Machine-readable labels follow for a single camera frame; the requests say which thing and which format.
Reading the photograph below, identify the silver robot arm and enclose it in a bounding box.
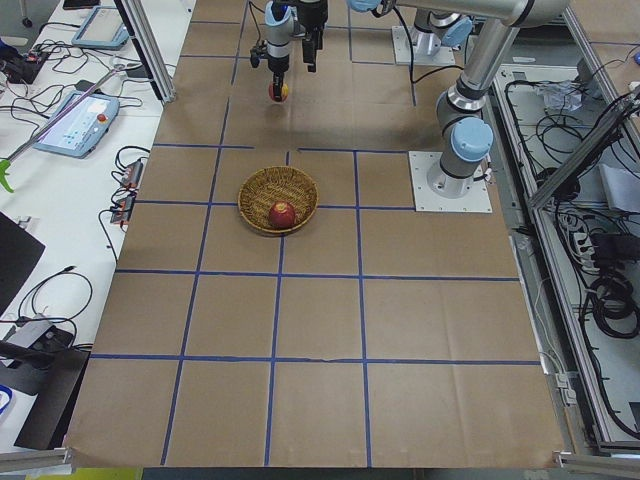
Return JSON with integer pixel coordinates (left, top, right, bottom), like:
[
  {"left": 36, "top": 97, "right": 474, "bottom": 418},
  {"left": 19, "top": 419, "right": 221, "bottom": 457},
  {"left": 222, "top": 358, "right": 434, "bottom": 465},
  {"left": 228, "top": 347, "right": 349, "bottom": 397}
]
[
  {"left": 265, "top": 1, "right": 294, "bottom": 102},
  {"left": 348, "top": 1, "right": 568, "bottom": 183}
]

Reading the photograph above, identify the yellow red apple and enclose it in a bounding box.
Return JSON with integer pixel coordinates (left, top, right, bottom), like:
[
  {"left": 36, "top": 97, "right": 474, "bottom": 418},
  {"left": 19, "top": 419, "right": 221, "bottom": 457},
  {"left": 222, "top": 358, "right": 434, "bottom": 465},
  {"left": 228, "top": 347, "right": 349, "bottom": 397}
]
[{"left": 268, "top": 83, "right": 289, "bottom": 103}]

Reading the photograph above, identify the black monitor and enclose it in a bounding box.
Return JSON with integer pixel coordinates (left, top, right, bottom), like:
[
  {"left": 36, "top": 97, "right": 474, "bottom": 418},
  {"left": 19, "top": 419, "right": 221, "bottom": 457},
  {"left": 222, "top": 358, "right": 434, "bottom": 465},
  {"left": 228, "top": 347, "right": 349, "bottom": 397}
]
[{"left": 0, "top": 213, "right": 45, "bottom": 313}]

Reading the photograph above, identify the black grey hub box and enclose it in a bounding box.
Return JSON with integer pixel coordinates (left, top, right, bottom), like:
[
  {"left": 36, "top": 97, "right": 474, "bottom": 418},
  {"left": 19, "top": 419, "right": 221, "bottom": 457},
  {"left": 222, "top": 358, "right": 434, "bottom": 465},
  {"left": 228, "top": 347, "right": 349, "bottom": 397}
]
[{"left": 1, "top": 320, "right": 74, "bottom": 369}]

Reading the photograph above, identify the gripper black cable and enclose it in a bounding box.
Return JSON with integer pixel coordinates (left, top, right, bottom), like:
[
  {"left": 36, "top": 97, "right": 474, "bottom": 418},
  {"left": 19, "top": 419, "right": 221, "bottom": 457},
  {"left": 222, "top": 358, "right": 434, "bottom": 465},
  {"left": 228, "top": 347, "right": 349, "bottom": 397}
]
[
  {"left": 379, "top": 0, "right": 466, "bottom": 86},
  {"left": 247, "top": 0, "right": 269, "bottom": 69}
]

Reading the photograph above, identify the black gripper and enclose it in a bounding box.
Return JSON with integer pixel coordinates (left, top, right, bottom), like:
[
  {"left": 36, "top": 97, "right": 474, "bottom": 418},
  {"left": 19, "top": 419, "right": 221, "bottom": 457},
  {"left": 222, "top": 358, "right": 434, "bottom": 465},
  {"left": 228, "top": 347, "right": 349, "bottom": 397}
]
[
  {"left": 298, "top": 0, "right": 328, "bottom": 43},
  {"left": 267, "top": 30, "right": 323, "bottom": 102}
]

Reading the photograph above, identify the white power strip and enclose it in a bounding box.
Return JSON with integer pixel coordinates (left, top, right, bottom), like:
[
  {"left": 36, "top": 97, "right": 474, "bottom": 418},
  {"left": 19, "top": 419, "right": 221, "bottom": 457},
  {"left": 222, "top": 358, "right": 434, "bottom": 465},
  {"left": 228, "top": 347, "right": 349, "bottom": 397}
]
[{"left": 569, "top": 231, "right": 598, "bottom": 274}]

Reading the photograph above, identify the wicker basket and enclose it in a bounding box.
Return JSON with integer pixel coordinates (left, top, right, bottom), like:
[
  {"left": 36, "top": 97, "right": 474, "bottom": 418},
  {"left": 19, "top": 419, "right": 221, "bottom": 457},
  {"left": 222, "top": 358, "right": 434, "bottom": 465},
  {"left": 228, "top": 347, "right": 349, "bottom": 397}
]
[{"left": 238, "top": 166, "right": 319, "bottom": 236}]

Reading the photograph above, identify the red apple in basket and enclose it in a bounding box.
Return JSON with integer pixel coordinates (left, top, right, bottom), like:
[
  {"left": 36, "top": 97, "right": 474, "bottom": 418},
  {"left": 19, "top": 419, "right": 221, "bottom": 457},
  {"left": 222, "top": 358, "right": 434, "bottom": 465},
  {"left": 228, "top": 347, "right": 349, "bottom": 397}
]
[{"left": 268, "top": 201, "right": 296, "bottom": 229}]

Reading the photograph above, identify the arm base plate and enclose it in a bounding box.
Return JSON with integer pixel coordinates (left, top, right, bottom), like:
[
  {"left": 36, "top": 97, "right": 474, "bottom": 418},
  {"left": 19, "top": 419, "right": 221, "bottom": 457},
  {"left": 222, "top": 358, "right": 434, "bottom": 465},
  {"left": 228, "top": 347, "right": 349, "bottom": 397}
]
[
  {"left": 408, "top": 151, "right": 493, "bottom": 214},
  {"left": 391, "top": 26, "right": 455, "bottom": 66}
]

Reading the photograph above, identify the blue teach pendant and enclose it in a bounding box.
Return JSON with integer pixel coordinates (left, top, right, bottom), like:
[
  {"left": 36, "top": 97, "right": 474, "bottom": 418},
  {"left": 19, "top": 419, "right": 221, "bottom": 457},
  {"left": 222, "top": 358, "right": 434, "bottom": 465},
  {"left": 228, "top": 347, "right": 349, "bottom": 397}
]
[
  {"left": 33, "top": 93, "right": 120, "bottom": 158},
  {"left": 71, "top": 6, "right": 129, "bottom": 50}
]

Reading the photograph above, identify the aluminium frame post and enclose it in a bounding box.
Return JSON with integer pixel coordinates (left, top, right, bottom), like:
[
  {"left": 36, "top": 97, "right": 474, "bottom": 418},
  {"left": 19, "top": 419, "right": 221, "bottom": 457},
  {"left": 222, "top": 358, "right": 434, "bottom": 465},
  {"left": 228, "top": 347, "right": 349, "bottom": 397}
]
[{"left": 114, "top": 0, "right": 176, "bottom": 105}]

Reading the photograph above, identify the small orange black device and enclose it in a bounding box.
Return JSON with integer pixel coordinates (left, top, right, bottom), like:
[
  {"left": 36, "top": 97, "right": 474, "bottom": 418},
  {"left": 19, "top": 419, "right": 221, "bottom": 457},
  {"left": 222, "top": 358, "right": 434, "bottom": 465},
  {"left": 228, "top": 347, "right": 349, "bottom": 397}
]
[
  {"left": 110, "top": 195, "right": 135, "bottom": 227},
  {"left": 120, "top": 160, "right": 144, "bottom": 189}
]

